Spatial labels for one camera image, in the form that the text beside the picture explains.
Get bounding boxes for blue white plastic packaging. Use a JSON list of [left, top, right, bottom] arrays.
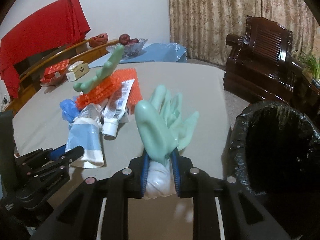
[[65, 103, 105, 168]]

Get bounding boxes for mint green rubber glove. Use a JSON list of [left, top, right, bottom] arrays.
[[135, 85, 200, 166]]

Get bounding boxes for orange foam fruit net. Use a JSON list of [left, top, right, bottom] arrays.
[[75, 76, 121, 110]]

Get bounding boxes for blue plastic bag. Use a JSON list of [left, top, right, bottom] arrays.
[[59, 99, 80, 124]]

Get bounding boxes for black lined trash bin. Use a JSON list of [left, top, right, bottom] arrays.
[[228, 100, 320, 205]]

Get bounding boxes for red snack packet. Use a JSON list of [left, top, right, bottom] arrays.
[[40, 59, 69, 86]]

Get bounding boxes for tissue box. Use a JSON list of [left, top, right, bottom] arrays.
[[66, 61, 89, 82]]

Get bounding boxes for wooden bench backrest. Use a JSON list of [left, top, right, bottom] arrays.
[[4, 39, 118, 114]]

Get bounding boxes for glass fruit bowl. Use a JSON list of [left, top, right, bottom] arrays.
[[106, 38, 148, 57]]

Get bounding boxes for light blue table mat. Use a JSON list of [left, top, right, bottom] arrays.
[[88, 42, 188, 68]]

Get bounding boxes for dark wooden armchair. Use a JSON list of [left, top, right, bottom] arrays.
[[223, 16, 296, 103]]

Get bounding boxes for red apples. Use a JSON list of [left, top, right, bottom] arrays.
[[119, 34, 139, 46]]

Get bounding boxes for red cloth cover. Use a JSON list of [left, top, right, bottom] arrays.
[[1, 0, 91, 98]]

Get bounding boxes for dark wooden side table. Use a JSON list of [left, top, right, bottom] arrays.
[[290, 72, 319, 119]]

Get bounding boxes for green potted plant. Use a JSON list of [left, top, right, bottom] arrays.
[[298, 51, 319, 82]]

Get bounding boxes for floral beige curtain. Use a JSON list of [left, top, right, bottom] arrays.
[[169, 0, 319, 65]]

